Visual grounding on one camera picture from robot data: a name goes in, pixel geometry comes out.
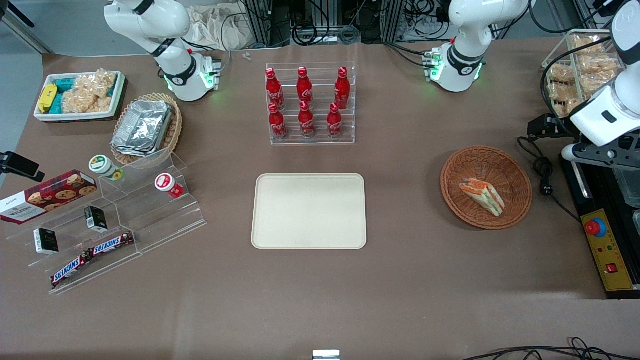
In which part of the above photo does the plastic-wrapped triangle sandwich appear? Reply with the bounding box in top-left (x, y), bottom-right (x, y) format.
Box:
top-left (459, 177), bottom-right (506, 218)

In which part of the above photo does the round brown wicker basket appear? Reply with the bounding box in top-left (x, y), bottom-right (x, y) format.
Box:
top-left (440, 145), bottom-right (533, 231)

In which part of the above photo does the beige rectangular serving tray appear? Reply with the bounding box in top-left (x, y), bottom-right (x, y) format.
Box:
top-left (251, 173), bottom-right (368, 250)

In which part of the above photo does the oval light wicker basket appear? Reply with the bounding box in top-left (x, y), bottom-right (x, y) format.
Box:
top-left (111, 92), bottom-right (183, 166)

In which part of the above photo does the clear bag of rice crackers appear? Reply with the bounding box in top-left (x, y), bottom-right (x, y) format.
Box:
top-left (74, 69), bottom-right (117, 99)
top-left (547, 82), bottom-right (584, 117)
top-left (577, 54), bottom-right (624, 97)
top-left (570, 34), bottom-right (609, 56)
top-left (62, 89), bottom-right (114, 114)
top-left (547, 65), bottom-right (576, 84)

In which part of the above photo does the black control box yellow panel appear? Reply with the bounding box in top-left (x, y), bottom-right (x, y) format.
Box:
top-left (559, 150), bottom-right (640, 300)

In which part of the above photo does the white power strip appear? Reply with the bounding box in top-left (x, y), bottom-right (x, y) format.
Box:
top-left (404, 14), bottom-right (451, 40)

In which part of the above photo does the red Coca-Cola bottle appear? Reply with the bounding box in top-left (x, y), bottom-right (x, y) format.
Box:
top-left (327, 102), bottom-right (343, 138)
top-left (298, 101), bottom-right (316, 138)
top-left (297, 66), bottom-right (314, 106)
top-left (334, 66), bottom-right (351, 110)
top-left (265, 68), bottom-right (285, 110)
top-left (268, 102), bottom-right (288, 140)

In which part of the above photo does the clear acrylic bottle rack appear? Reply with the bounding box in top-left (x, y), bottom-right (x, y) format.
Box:
top-left (265, 62), bottom-right (356, 146)

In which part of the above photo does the beige cloth bag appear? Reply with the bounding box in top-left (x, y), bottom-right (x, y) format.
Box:
top-left (182, 5), bottom-right (253, 51)

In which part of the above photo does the red-lidded white cup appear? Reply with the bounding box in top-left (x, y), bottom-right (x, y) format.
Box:
top-left (154, 173), bottom-right (185, 200)

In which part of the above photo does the clear acrylic step display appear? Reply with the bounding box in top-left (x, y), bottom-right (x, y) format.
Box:
top-left (5, 148), bottom-right (208, 296)

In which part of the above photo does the stack of aluminium foil trays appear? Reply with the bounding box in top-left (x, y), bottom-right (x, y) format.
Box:
top-left (111, 100), bottom-right (174, 158)

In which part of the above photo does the white rectangular snack bin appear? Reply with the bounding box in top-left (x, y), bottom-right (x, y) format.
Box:
top-left (33, 71), bottom-right (127, 123)

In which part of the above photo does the Snickers chocolate bar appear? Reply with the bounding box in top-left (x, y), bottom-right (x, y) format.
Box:
top-left (50, 251), bottom-right (94, 289)
top-left (89, 231), bottom-right (136, 257)

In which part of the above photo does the green-lidded white cup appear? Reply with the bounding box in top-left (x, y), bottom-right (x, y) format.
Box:
top-left (89, 155), bottom-right (124, 182)

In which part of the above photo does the small black carton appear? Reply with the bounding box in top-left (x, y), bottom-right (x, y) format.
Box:
top-left (33, 228), bottom-right (59, 256)
top-left (84, 205), bottom-right (108, 233)

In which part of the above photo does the yellow snack packet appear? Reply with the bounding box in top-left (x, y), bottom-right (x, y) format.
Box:
top-left (39, 84), bottom-right (58, 113)

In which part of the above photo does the red tartan cookie box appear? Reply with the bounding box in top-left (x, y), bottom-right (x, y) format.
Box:
top-left (0, 169), bottom-right (98, 225)

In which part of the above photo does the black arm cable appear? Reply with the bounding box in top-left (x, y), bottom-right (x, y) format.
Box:
top-left (539, 35), bottom-right (621, 132)

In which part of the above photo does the white wire basket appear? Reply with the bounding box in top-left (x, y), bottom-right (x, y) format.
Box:
top-left (542, 29), bottom-right (627, 119)

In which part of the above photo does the black cable bundle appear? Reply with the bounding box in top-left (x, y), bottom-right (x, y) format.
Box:
top-left (462, 337), bottom-right (640, 360)

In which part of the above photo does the black coiled cable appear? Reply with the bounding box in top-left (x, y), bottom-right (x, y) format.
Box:
top-left (292, 22), bottom-right (331, 46)

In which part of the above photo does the aluminium frame rack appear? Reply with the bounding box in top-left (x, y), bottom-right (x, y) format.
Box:
top-left (245, 0), bottom-right (406, 46)

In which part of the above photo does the black clamp mount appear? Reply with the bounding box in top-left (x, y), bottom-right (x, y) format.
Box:
top-left (0, 151), bottom-right (46, 183)

